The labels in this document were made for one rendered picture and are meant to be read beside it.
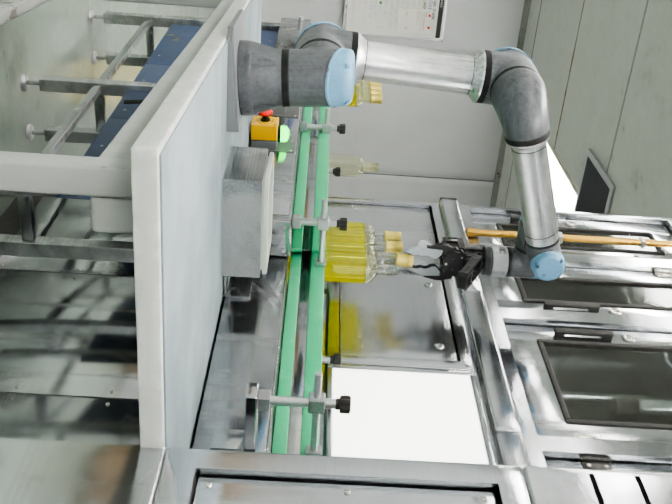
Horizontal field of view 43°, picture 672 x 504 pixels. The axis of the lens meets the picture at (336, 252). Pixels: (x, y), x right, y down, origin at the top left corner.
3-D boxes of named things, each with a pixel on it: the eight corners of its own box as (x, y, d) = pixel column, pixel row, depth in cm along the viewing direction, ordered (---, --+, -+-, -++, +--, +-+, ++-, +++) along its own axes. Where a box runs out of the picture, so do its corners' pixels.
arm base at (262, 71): (235, 50, 166) (287, 50, 166) (242, 32, 179) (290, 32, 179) (239, 125, 173) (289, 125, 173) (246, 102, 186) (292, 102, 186)
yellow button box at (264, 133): (248, 148, 229) (276, 150, 229) (249, 122, 226) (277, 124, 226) (251, 139, 235) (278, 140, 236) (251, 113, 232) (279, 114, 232)
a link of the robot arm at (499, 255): (505, 282, 215) (510, 253, 211) (487, 281, 215) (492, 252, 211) (500, 267, 221) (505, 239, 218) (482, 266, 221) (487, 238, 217)
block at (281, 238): (259, 257, 198) (290, 258, 198) (260, 220, 193) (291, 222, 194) (261, 249, 201) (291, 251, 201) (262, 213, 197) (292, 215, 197)
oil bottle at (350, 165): (300, 174, 288) (378, 179, 289) (300, 159, 285) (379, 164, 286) (300, 166, 293) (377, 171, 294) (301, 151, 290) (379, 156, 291)
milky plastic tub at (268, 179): (224, 277, 179) (266, 279, 179) (224, 178, 168) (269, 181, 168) (233, 237, 194) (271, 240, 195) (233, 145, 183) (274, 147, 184)
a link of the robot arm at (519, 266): (549, 240, 217) (542, 268, 222) (506, 238, 217) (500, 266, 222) (555, 257, 211) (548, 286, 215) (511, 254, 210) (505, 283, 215)
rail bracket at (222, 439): (209, 458, 142) (346, 465, 143) (209, 376, 134) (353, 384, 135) (213, 438, 146) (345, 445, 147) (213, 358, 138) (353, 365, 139)
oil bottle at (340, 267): (287, 280, 207) (376, 285, 207) (288, 259, 204) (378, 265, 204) (288, 268, 211) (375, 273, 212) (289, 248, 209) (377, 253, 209)
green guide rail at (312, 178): (292, 224, 199) (327, 226, 199) (292, 220, 199) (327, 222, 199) (312, 28, 352) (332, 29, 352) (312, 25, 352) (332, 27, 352)
